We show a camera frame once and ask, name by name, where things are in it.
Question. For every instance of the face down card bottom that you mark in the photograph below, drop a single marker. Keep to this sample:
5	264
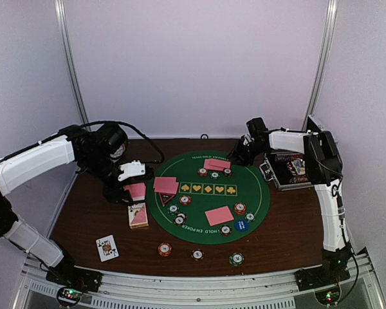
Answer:
219	215

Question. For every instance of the black chips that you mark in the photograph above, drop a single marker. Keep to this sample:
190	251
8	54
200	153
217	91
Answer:
180	219

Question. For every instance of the red five chip stack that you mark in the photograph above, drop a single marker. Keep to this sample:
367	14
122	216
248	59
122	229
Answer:
164	249

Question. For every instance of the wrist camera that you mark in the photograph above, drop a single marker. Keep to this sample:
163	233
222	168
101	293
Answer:
255	128
130	170

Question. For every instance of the green round poker mat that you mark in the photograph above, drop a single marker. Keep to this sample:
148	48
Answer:
245	185

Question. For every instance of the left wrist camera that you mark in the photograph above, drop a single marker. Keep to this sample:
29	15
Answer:
130	170

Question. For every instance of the green chip stack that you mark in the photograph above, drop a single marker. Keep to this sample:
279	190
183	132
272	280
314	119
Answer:
236	259

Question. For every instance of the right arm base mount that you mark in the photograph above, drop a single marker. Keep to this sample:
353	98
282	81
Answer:
313	278

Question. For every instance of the aluminium frame post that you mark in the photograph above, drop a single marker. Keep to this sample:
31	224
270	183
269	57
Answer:
325	48
68	53

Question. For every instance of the gold playing card box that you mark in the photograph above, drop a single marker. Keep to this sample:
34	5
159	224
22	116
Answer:
137	216

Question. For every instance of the left aluminium frame post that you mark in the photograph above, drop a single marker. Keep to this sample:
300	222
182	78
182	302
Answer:
68	53

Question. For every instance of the floral patterned plate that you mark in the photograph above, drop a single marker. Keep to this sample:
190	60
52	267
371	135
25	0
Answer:
119	153

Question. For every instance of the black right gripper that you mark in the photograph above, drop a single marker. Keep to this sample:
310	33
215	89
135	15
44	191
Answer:
237	151

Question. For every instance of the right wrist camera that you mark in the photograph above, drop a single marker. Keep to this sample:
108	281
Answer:
255	128

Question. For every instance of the right aluminium frame post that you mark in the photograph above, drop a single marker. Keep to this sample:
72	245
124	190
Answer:
325	48

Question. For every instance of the black hundred chip stack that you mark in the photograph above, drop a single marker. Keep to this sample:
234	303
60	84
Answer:
197	255

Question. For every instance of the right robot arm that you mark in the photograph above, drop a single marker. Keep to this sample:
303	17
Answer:
323	168

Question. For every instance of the black chip bottom mat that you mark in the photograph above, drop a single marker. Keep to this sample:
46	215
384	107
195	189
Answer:
225	230

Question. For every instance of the red backed card deck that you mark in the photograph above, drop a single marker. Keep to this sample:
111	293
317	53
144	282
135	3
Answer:
136	190

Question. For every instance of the black red triangle button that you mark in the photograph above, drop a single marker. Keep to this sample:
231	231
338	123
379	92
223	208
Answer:
165	198

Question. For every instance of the aluminium poker chip case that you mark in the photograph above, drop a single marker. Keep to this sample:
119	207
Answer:
286	170

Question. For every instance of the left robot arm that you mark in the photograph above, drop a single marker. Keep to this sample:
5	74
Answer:
92	151

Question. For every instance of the blue small blind button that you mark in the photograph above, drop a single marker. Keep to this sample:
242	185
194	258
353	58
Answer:
241	225

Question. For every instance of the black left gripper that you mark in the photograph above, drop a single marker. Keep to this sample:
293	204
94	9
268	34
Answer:
113	194

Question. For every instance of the aluminium front rail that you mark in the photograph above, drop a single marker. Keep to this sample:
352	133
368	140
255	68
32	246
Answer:
269	290

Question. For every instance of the jack of clubs card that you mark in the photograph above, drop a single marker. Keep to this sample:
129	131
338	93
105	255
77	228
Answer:
107	249

